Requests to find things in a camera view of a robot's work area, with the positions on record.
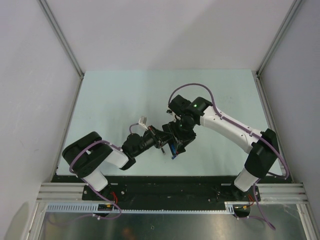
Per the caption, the aluminium frame post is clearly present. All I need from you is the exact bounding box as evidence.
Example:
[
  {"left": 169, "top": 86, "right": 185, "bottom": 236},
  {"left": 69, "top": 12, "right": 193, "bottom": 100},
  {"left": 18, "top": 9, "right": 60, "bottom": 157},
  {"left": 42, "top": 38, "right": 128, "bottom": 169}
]
[
  {"left": 37, "top": 0, "right": 85, "bottom": 80},
  {"left": 255, "top": 0, "right": 306, "bottom": 77}
]

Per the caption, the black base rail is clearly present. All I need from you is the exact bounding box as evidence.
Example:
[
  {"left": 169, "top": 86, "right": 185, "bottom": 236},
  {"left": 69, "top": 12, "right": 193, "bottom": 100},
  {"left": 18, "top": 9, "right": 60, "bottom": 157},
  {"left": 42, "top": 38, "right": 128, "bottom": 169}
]
[{"left": 49, "top": 174, "right": 293, "bottom": 211}]

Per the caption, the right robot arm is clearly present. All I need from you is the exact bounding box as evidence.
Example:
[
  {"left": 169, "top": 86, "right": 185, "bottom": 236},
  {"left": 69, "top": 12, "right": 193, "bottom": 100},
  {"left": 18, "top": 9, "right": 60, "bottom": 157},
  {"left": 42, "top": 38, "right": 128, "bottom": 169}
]
[{"left": 162, "top": 95, "right": 279, "bottom": 201}]

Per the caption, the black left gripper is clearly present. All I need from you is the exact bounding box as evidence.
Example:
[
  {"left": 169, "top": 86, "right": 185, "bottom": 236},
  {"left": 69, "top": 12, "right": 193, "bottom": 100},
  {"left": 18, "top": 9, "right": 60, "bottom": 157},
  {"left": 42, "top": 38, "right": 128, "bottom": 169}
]
[{"left": 132, "top": 125, "right": 173, "bottom": 157}]

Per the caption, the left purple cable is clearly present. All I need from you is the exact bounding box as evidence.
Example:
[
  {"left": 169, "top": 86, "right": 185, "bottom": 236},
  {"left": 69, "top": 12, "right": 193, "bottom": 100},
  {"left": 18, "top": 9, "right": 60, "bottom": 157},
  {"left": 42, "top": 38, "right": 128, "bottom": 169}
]
[{"left": 128, "top": 122, "right": 141, "bottom": 136}]

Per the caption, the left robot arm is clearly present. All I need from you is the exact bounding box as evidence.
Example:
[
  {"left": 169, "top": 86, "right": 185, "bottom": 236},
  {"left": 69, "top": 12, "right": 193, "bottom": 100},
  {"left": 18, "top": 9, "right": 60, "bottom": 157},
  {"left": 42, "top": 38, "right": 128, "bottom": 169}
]
[{"left": 62, "top": 125, "right": 174, "bottom": 200}]

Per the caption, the left aluminium frame post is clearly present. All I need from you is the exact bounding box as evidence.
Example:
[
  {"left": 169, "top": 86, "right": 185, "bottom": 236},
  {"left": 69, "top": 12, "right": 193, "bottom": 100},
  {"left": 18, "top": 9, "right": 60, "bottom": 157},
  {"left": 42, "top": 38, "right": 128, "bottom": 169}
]
[{"left": 37, "top": 0, "right": 85, "bottom": 80}]

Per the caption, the black remote control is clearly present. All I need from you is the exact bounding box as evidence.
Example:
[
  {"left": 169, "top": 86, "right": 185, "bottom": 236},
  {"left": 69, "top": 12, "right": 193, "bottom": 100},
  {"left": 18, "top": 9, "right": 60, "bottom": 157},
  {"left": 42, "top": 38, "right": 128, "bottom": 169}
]
[{"left": 162, "top": 121, "right": 186, "bottom": 159}]

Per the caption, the blue battery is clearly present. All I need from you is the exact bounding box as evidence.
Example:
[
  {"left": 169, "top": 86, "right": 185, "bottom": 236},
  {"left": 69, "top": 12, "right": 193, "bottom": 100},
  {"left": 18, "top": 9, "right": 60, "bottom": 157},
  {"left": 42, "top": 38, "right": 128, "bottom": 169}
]
[{"left": 169, "top": 143, "right": 176, "bottom": 156}]

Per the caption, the right aluminium frame post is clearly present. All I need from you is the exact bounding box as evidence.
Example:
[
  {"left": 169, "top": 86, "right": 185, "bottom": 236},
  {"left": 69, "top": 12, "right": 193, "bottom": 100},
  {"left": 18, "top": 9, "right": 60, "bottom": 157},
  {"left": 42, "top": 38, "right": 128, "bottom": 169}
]
[{"left": 255, "top": 0, "right": 306, "bottom": 77}]

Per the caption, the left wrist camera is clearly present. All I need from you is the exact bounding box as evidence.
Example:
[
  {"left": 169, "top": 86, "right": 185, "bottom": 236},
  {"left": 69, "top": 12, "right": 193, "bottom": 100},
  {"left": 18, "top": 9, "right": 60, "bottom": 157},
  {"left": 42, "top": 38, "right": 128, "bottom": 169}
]
[{"left": 138, "top": 116, "right": 148, "bottom": 130}]

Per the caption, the white slotted cable duct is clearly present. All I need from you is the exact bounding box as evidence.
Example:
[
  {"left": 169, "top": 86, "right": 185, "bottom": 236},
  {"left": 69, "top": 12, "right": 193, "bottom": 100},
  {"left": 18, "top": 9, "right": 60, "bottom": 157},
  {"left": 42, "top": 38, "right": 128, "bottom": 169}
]
[{"left": 44, "top": 202, "right": 237, "bottom": 215}]

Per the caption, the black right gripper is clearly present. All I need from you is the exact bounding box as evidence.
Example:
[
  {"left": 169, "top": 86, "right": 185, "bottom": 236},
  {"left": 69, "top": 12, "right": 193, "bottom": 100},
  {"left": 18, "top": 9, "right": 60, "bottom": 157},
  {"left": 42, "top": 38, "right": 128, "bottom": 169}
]
[{"left": 168, "top": 117, "right": 197, "bottom": 150}]

